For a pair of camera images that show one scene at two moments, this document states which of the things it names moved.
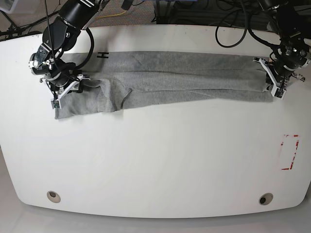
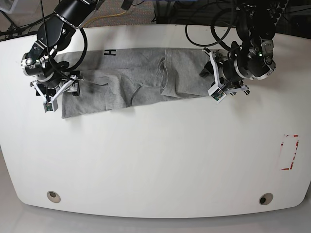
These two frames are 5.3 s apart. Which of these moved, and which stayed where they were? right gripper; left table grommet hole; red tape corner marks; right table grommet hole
Moved: right gripper
Stayed: left table grommet hole; right table grommet hole; red tape corner marks
